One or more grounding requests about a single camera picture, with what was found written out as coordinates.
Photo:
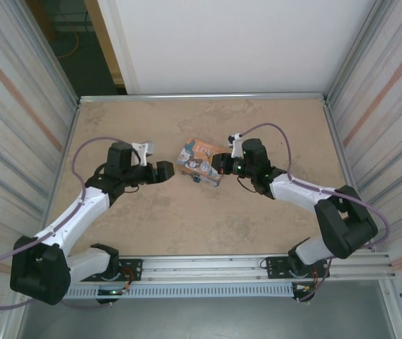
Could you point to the small teal padlock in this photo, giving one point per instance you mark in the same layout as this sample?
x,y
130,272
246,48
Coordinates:
x,y
196,179

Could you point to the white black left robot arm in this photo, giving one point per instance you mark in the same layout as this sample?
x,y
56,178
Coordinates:
x,y
77,215

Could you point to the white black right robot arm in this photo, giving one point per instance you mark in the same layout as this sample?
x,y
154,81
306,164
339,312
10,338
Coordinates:
x,y
299,189

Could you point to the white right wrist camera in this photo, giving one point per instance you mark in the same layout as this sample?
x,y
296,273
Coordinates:
x,y
236,148

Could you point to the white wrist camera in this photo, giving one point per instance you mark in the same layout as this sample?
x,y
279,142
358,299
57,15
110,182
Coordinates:
x,y
144,152
236,148

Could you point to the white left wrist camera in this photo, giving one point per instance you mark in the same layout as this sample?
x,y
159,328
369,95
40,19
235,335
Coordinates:
x,y
144,152

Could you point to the aluminium table frame rail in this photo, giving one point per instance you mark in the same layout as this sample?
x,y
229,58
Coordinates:
x,y
340,141
65,141
200,97

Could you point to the aluminium enclosure post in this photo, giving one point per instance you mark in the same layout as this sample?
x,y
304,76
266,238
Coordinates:
x,y
352,53
60,79

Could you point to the aluminium arm base rail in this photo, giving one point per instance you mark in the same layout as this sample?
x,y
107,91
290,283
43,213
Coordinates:
x,y
204,268

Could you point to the wooden door frame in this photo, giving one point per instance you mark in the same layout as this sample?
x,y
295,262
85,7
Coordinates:
x,y
104,39

